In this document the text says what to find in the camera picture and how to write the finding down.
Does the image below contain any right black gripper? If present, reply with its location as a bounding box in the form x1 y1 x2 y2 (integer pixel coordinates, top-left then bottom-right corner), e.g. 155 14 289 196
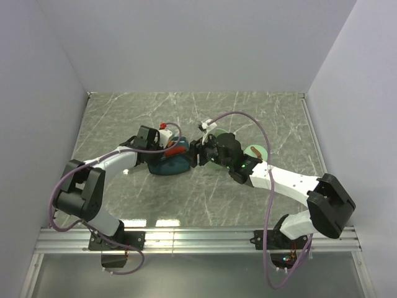
181 130 233 169

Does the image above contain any teal square plate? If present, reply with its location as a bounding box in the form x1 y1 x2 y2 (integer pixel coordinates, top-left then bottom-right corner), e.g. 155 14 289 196
148 137 190 176

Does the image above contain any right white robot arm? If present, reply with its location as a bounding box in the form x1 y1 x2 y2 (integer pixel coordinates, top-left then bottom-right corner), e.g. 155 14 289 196
187 133 356 249

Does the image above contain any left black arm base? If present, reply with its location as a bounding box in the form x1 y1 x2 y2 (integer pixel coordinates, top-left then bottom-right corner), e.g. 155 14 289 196
88 222 146 276

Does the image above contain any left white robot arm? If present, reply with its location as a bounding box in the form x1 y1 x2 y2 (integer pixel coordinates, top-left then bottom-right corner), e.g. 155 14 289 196
48 122 181 250

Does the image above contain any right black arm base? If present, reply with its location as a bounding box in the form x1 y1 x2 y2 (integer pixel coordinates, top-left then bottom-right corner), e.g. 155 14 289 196
250 210 316 274

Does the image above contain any red sausage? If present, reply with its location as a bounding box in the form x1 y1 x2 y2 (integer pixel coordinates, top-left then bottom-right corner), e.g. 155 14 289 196
164 147 186 157

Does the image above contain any mint green canister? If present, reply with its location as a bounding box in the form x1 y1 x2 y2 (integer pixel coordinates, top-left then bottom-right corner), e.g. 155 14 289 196
203 129 232 171

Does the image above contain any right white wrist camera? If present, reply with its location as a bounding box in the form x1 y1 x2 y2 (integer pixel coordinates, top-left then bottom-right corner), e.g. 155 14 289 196
198 119 217 145

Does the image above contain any mint green lid brown handle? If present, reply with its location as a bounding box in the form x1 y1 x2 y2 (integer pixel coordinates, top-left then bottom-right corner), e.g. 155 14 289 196
243 144 268 161

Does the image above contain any aluminium front rail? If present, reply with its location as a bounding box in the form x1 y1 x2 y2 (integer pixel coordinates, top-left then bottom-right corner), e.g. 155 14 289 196
33 227 362 255

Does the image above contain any aluminium rail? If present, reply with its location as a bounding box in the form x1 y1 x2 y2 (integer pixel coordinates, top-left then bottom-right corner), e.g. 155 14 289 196
298 92 347 226
33 227 362 255

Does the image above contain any aluminium right side rail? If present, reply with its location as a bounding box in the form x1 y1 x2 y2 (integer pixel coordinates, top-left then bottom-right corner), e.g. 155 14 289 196
298 92 347 226

